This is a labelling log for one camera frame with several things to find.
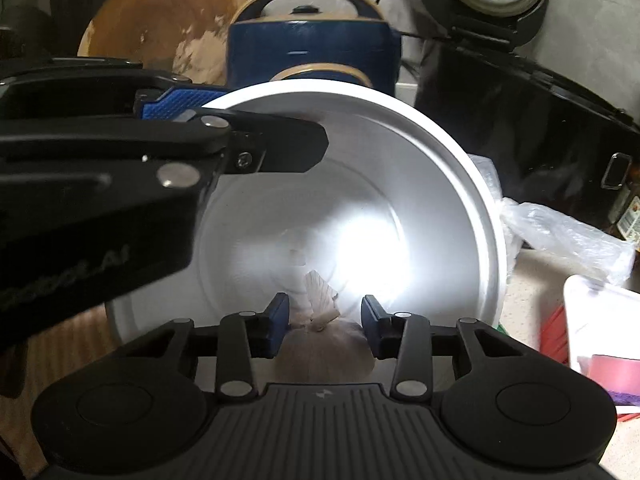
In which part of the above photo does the white paper bowl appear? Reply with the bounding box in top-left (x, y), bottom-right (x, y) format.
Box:
top-left (107, 79), bottom-right (506, 341)

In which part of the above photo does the red plastic food tray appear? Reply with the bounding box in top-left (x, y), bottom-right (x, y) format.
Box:
top-left (539, 275), bottom-right (639, 420)

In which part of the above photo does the clear plastic bag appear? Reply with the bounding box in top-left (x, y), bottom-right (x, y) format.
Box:
top-left (471, 155), bottom-right (636, 285)

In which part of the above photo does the pink purple sponge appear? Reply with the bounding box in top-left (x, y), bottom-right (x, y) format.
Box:
top-left (578, 354), bottom-right (640, 406)

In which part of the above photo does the ginger root piece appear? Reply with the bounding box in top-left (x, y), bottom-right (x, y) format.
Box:
top-left (273, 271), bottom-right (374, 384)

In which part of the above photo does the round wooden cutting board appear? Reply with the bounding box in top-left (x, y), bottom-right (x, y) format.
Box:
top-left (78, 0), bottom-right (246, 86)

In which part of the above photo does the blue small rice cooker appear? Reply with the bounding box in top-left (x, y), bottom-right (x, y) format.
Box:
top-left (226, 0), bottom-right (401, 96)

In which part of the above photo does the sauce jar orange lid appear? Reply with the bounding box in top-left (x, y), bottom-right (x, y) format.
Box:
top-left (608, 167), bottom-right (640, 252)

